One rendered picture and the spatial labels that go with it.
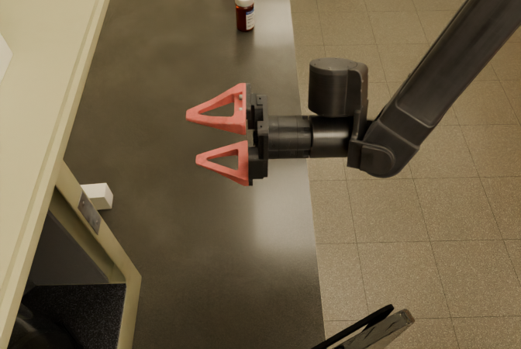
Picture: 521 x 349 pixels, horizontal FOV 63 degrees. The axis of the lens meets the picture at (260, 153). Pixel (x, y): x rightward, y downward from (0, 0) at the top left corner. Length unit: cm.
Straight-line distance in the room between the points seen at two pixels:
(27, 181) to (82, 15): 10
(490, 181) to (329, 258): 85
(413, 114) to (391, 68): 200
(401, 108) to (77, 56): 37
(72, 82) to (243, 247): 59
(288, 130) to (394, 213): 144
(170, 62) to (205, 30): 14
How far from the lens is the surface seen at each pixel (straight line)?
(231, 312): 73
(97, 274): 67
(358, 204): 192
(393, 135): 51
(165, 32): 115
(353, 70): 51
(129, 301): 71
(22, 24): 25
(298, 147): 54
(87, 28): 24
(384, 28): 276
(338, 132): 54
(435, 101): 50
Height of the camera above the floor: 165
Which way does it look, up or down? 55 degrees down
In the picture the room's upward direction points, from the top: straight up
